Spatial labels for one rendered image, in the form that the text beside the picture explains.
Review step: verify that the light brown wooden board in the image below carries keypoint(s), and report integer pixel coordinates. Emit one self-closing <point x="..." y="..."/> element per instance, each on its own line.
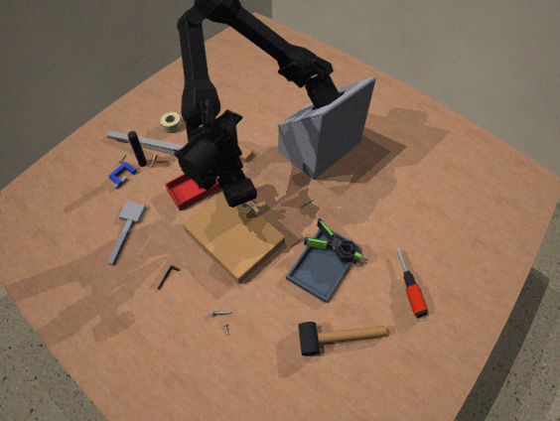
<point x="238" y="244"/>

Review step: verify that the beige ring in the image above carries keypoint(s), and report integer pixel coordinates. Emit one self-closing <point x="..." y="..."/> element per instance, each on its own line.
<point x="171" y="122"/>

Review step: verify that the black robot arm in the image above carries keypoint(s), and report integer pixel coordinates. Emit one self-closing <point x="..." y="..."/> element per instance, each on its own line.
<point x="200" y="102"/>

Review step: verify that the black cylinder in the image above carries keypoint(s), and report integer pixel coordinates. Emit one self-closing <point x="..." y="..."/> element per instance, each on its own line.
<point x="136" y="146"/>

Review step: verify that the red shallow tray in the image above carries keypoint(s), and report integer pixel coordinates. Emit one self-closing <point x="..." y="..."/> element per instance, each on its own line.
<point x="187" y="192"/>

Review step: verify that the red-handled screwdriver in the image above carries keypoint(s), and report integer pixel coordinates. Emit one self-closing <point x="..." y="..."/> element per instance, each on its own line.
<point x="413" y="291"/>

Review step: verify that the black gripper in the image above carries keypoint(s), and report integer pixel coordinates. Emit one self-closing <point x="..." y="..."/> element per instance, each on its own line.
<point x="236" y="192"/>

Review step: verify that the black rubber mallet with wooden handle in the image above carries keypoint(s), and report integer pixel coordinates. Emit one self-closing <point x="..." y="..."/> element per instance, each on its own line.
<point x="310" y="339"/>

